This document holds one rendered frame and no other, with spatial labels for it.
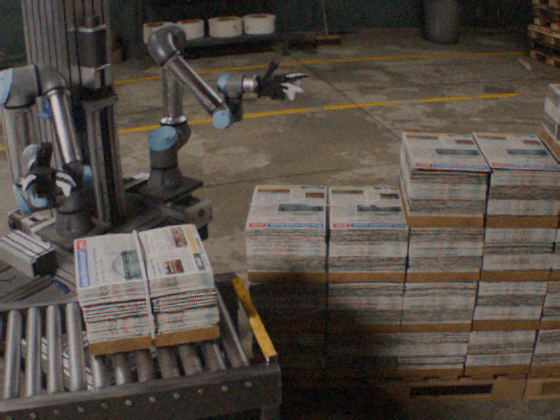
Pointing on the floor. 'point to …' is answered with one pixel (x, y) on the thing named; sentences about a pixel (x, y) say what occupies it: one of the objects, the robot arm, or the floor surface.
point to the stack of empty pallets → (545, 32)
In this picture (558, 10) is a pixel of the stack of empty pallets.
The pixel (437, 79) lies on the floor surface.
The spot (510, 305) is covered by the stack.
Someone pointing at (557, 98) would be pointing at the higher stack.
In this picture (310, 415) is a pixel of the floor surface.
